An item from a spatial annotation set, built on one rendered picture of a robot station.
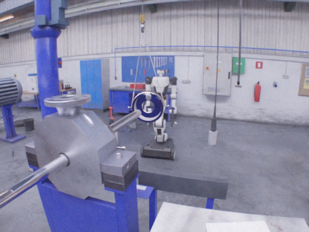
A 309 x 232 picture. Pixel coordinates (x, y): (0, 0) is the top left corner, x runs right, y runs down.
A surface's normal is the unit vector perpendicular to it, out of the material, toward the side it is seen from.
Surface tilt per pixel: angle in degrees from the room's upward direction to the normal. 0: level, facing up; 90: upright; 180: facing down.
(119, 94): 90
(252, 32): 90
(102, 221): 90
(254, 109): 90
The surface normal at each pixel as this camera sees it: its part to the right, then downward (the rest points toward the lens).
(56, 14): -0.31, 0.25
